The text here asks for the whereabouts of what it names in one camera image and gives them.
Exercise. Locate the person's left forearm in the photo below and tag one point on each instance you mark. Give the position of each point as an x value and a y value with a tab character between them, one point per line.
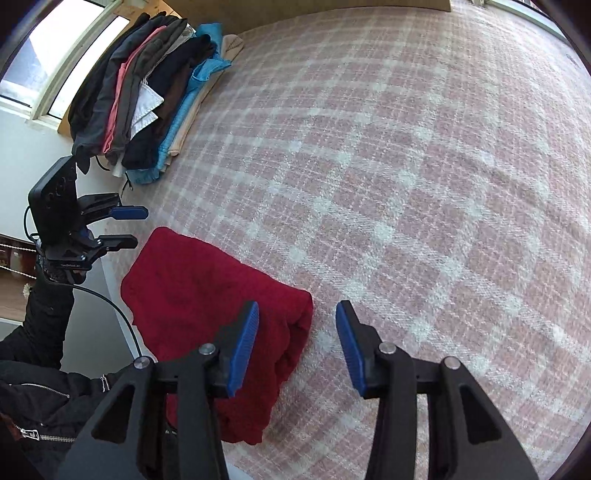
46	318

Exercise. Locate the black zip jacket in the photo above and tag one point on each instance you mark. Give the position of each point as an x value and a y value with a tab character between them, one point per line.
41	397

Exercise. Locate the pile of folded clothes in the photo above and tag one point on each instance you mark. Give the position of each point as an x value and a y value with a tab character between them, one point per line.
138	92

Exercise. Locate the dark red knit sweater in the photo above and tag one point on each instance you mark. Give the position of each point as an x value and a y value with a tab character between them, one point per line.
194	295

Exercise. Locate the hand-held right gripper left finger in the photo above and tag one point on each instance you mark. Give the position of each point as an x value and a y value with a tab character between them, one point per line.
242	350

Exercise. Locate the large light wooden board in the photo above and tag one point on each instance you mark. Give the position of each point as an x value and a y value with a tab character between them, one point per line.
323	3

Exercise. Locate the white window frame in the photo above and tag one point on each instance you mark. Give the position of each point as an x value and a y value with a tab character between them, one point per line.
44	104

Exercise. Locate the brown wooden furniture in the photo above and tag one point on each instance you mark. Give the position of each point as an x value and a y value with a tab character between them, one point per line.
14	295

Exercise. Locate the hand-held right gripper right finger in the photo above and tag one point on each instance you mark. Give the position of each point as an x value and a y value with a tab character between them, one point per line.
351	350

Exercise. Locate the person's left hand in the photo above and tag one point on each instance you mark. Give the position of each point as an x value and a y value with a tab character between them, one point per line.
60	277

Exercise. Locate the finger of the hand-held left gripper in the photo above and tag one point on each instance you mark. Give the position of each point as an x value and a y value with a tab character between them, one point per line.
131	213
117	242

